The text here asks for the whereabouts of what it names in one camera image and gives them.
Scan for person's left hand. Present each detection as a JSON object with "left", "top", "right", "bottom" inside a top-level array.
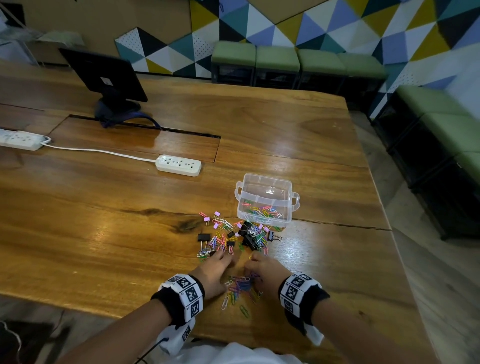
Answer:
[{"left": 189, "top": 250, "right": 235, "bottom": 301}]

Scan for person's right hand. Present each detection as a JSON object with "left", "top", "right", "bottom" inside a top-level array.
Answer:
[{"left": 244, "top": 251, "right": 293, "bottom": 299}]

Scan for pile of colourful paper clips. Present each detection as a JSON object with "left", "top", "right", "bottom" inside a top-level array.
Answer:
[{"left": 196, "top": 211, "right": 286, "bottom": 320}]

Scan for clear plastic box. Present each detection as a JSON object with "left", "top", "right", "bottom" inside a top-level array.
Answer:
[{"left": 234, "top": 172, "right": 301, "bottom": 229}]

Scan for person's right forearm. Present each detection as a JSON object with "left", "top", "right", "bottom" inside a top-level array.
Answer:
[{"left": 311, "top": 298, "right": 440, "bottom": 364}]

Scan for person's left forearm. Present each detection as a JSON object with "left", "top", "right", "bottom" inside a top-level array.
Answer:
[{"left": 65, "top": 299, "right": 173, "bottom": 364}]

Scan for person's white top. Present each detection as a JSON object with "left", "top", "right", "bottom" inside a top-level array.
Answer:
[{"left": 164, "top": 341, "right": 305, "bottom": 364}]

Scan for right wrist marker band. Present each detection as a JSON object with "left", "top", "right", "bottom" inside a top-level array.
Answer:
[{"left": 278, "top": 270, "right": 331, "bottom": 325}]

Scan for wrist marker band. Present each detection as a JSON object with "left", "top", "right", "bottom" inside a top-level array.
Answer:
[
  {"left": 151, "top": 273, "right": 206, "bottom": 327},
  {"left": 278, "top": 270, "right": 331, "bottom": 325}
]

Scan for left wrist marker band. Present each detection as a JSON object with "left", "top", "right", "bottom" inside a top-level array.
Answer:
[{"left": 151, "top": 273, "right": 206, "bottom": 327}]

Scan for white power strip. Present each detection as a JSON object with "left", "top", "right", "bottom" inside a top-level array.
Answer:
[
  {"left": 0, "top": 128, "right": 52, "bottom": 152},
  {"left": 155, "top": 154, "right": 203, "bottom": 178}
]

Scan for wooden table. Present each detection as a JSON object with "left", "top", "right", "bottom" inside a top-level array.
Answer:
[{"left": 0, "top": 59, "right": 438, "bottom": 364}]

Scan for black monitor stand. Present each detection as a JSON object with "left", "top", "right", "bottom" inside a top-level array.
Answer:
[{"left": 93, "top": 98, "right": 142, "bottom": 128}]

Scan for green cushioned stool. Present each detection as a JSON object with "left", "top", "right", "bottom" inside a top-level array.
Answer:
[
  {"left": 210, "top": 40, "right": 257, "bottom": 86},
  {"left": 423, "top": 151, "right": 480, "bottom": 241},
  {"left": 393, "top": 112, "right": 480, "bottom": 211},
  {"left": 254, "top": 44, "right": 301, "bottom": 90},
  {"left": 337, "top": 52, "right": 388, "bottom": 110},
  {"left": 296, "top": 48, "right": 347, "bottom": 94},
  {"left": 373, "top": 85, "right": 470, "bottom": 158}
]

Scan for black monitor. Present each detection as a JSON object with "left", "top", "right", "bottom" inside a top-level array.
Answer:
[{"left": 58, "top": 47, "right": 149, "bottom": 103}]

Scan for pale green chair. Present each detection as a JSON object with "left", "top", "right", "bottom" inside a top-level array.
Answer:
[{"left": 37, "top": 30, "right": 85, "bottom": 48}]

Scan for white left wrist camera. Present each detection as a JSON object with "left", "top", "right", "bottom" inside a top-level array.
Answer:
[{"left": 156, "top": 318, "right": 196, "bottom": 357}]

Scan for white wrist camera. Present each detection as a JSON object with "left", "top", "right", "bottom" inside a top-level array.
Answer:
[
  {"left": 288, "top": 318, "right": 325, "bottom": 347},
  {"left": 156, "top": 318, "right": 196, "bottom": 357}
]

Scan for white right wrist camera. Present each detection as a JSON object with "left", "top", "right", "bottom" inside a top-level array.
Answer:
[{"left": 288, "top": 318, "right": 325, "bottom": 347}]

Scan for black camera cable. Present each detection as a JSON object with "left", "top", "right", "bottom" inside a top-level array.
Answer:
[{"left": 134, "top": 337, "right": 170, "bottom": 364}]

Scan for white power cable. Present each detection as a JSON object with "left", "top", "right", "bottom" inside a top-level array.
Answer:
[{"left": 41, "top": 136, "right": 158, "bottom": 164}]

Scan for dark blue cable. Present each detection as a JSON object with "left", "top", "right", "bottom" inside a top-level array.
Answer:
[{"left": 103, "top": 112, "right": 162, "bottom": 129}]

